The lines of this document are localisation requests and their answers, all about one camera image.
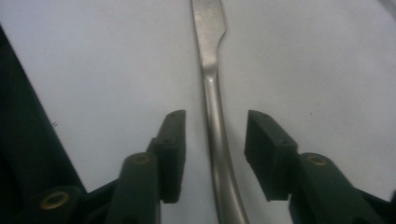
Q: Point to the metal table knife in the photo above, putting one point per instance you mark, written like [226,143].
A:
[214,124]

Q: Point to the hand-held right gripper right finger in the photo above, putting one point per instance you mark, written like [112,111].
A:
[269,155]

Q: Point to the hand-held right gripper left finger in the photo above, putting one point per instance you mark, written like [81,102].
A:
[172,155]

